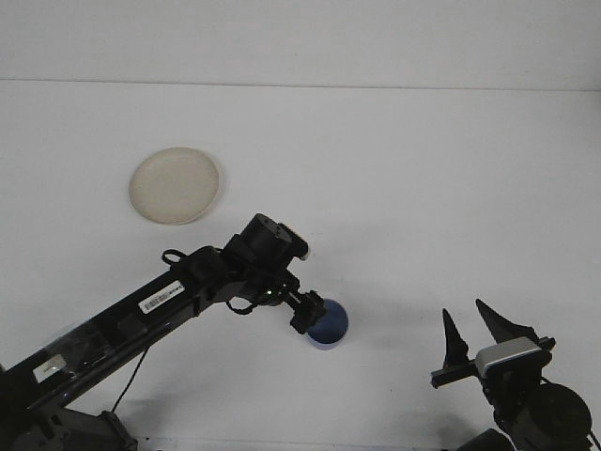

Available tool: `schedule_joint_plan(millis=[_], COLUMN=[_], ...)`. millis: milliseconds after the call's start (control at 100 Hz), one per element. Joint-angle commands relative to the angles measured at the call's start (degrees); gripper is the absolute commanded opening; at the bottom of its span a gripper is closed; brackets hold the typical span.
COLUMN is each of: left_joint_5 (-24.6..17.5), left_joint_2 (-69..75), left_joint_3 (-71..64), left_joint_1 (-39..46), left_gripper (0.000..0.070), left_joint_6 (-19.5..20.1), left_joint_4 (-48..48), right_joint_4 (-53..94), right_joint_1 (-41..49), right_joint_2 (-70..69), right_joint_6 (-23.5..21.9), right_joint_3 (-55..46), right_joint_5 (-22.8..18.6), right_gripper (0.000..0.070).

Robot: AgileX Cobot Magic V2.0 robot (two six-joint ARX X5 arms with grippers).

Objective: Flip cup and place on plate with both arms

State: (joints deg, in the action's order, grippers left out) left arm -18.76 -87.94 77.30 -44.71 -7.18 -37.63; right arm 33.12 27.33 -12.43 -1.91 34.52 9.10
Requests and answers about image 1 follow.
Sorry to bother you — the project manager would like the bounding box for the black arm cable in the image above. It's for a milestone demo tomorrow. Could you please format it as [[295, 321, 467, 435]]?
[[112, 247, 260, 415]]

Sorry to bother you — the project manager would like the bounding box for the pale blue cup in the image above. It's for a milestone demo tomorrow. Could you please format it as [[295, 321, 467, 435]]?
[[306, 298, 351, 353]]

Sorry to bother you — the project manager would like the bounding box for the pale round plate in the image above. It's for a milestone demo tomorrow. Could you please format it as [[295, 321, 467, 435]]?
[[128, 146, 226, 227]]

